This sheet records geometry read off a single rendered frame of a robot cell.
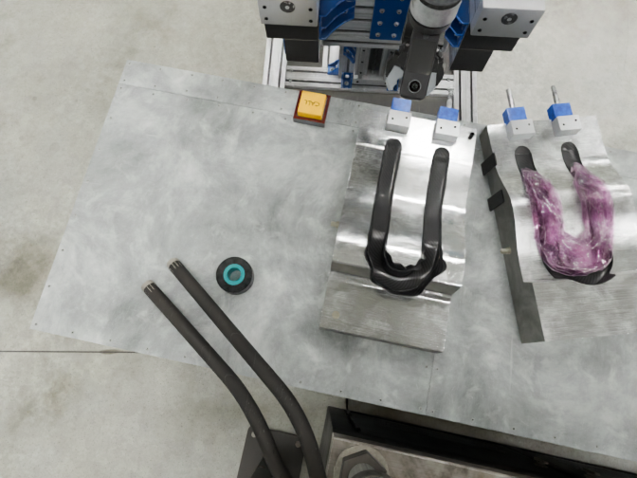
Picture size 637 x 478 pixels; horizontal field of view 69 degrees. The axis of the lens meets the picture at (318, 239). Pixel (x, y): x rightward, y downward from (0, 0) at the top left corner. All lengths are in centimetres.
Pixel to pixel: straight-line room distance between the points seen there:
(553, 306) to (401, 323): 30
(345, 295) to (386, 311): 9
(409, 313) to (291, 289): 26
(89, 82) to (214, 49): 58
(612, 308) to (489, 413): 32
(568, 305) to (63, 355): 174
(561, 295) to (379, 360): 39
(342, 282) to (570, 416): 55
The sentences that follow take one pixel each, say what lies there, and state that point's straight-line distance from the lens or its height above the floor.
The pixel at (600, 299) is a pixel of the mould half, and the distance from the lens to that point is 108.
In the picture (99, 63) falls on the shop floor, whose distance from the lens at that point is 248.
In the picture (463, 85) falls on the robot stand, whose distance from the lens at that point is 200.
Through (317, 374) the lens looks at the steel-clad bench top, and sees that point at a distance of 103.
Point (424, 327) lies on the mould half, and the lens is 99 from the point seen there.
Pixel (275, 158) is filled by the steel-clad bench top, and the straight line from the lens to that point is 114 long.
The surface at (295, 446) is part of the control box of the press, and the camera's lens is 184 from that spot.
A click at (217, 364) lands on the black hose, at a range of 98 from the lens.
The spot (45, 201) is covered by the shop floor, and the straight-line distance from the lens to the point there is 226.
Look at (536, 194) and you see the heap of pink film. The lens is 108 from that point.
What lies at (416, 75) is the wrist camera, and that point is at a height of 115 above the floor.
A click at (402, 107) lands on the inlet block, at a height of 90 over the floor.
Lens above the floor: 183
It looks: 75 degrees down
